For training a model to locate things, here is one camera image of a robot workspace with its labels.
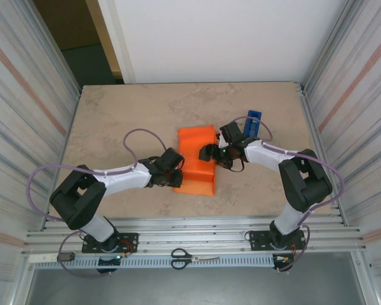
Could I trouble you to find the grey slotted cable duct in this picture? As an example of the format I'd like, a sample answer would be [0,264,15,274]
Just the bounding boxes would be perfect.
[28,252,276,269]

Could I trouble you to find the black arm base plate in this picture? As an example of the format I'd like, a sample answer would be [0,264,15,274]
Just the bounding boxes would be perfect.
[81,232,139,254]
[248,230,307,254]

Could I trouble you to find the black controller board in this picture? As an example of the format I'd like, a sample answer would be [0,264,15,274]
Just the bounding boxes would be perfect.
[272,253,296,273]
[96,255,130,275]

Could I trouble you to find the orange wrapping paper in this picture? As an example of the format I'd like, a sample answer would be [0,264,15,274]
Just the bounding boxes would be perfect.
[172,125,217,198]

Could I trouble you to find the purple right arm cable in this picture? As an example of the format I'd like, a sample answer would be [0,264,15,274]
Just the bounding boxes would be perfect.
[230,116,346,273]

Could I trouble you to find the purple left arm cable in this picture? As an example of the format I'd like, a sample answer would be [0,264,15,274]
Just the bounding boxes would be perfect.
[25,128,168,278]

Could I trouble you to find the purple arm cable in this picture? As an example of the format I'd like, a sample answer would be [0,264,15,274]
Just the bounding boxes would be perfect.
[25,128,168,278]
[230,116,346,273]

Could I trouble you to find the black handled scissors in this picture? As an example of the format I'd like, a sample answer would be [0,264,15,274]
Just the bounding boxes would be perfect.
[170,248,221,270]

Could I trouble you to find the blue tape dispenser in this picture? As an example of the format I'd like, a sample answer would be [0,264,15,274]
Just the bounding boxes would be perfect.
[243,109,263,138]

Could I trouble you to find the white door frame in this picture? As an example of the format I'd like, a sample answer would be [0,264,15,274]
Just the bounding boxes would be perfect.
[85,0,137,85]

